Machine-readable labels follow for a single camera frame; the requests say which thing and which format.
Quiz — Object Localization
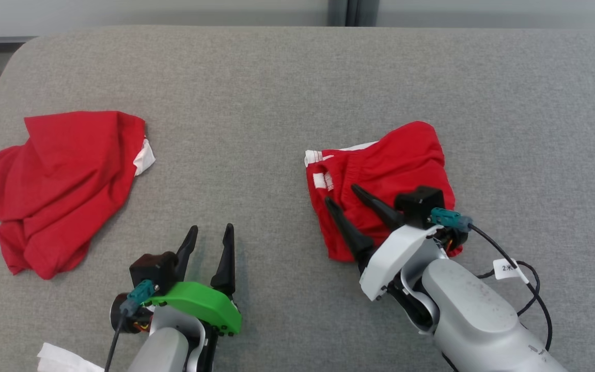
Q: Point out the right camera cable teal plug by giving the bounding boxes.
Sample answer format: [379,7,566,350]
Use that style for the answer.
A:
[430,207,554,353]

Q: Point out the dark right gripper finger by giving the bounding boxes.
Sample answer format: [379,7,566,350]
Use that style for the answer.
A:
[351,184,407,231]
[324,196,376,265]

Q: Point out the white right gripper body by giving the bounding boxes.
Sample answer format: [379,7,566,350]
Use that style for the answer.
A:
[359,226,441,302]

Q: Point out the red Bulls basketball jersey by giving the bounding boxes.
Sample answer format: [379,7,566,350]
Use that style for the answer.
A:
[0,111,156,280]

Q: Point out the red basketball shorts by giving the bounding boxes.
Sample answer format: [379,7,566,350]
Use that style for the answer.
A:
[304,121,463,262]

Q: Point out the left camera cable teal plug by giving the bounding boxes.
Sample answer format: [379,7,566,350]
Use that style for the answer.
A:
[104,280,155,372]

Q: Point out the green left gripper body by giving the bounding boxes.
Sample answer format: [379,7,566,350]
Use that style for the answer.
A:
[145,281,242,335]

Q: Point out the camera cable teal plug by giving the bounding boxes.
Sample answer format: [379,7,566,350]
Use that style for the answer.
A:
[430,207,554,353]
[104,280,155,372]

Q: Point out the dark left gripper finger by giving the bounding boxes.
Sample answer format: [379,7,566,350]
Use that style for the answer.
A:
[175,226,199,283]
[210,223,237,296]

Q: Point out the white cable label tag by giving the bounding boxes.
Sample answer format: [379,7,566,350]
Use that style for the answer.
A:
[493,258,528,284]

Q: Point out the grey partition post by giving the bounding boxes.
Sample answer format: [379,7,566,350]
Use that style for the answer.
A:
[327,0,380,27]

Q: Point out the white crumpled cloth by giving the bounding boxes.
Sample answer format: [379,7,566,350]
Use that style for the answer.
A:
[37,342,105,372]

